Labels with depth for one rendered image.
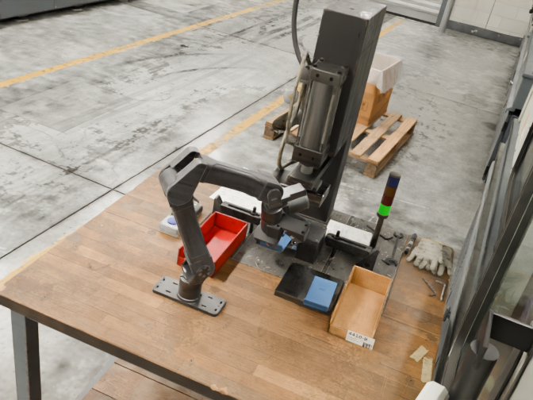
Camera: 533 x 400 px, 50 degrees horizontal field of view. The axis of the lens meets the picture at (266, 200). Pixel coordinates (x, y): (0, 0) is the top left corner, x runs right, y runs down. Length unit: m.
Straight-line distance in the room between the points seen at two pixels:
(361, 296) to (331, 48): 0.73
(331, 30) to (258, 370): 0.92
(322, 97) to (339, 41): 0.16
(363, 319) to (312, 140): 0.53
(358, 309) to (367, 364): 0.21
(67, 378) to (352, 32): 1.80
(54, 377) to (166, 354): 1.22
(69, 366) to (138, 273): 1.05
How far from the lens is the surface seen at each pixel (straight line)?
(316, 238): 1.82
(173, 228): 1.85
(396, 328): 1.71
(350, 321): 1.67
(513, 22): 10.82
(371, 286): 1.80
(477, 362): 0.71
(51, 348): 2.76
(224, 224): 1.90
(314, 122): 1.65
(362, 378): 1.53
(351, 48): 1.66
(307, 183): 1.71
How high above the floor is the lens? 1.97
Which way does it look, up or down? 30 degrees down
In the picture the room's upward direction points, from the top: 11 degrees clockwise
